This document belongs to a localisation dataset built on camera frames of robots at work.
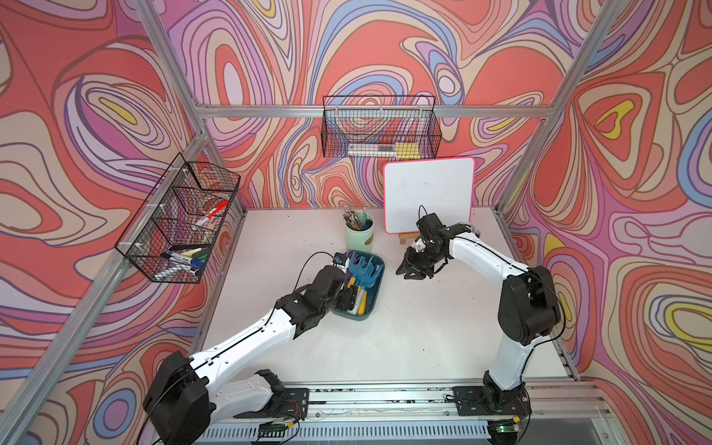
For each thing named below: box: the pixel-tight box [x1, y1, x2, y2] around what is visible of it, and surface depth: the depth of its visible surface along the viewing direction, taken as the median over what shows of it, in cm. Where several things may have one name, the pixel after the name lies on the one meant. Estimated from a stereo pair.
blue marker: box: [160, 252, 205, 268], surface depth 71 cm
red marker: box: [191, 199, 229, 230], surface depth 79 cm
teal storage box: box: [330, 249, 386, 321], surface depth 93 cm
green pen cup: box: [344, 211, 375, 254], surface depth 101 cm
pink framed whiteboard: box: [383, 157, 475, 234], surface depth 103 cm
